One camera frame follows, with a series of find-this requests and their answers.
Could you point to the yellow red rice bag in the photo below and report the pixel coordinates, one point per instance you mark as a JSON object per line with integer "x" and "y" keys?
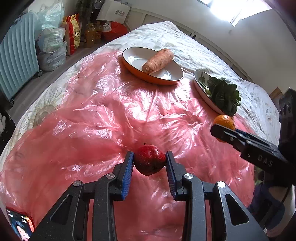
{"x": 72, "y": 33}

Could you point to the red apple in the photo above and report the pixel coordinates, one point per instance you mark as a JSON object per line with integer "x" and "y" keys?
{"x": 149, "y": 159}

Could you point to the white plate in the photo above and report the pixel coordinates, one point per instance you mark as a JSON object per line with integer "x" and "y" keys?
{"x": 200, "y": 81}

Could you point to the white bed sheet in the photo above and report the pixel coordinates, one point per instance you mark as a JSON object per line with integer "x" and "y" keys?
{"x": 257, "y": 110}

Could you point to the window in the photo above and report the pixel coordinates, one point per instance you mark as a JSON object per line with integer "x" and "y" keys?
{"x": 232, "y": 11}

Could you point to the orange plate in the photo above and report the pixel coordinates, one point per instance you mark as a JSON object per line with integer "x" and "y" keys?
{"x": 135, "y": 57}

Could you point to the white paper shopping bag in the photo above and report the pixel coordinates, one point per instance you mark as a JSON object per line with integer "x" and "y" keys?
{"x": 113, "y": 11}

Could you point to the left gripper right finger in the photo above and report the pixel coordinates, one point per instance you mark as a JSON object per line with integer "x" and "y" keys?
{"x": 213, "y": 211}

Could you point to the oil bottles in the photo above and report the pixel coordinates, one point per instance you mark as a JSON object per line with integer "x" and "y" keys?
{"x": 92, "y": 35}

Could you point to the smartphone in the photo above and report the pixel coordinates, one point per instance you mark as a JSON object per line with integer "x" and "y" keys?
{"x": 21, "y": 223}

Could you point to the dark green leafy vegetable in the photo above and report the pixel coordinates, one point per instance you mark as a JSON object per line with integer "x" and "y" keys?
{"x": 224, "y": 94}

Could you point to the clear plastic bags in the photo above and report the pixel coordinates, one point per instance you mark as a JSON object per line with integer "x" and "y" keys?
{"x": 49, "y": 37}

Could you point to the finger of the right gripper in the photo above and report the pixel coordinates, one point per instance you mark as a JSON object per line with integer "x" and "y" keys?
{"x": 237, "y": 138}

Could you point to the red plastic bag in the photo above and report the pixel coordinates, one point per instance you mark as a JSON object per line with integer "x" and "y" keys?
{"x": 113, "y": 30}

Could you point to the light blue radiator heater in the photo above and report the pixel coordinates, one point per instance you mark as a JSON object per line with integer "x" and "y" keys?
{"x": 19, "y": 61}

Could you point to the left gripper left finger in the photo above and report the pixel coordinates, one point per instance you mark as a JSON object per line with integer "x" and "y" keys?
{"x": 87, "y": 208}

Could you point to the orange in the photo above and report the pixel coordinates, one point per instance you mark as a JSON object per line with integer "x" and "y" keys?
{"x": 225, "y": 120}

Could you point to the carrot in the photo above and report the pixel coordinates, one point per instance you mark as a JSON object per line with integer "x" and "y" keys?
{"x": 157, "y": 62}

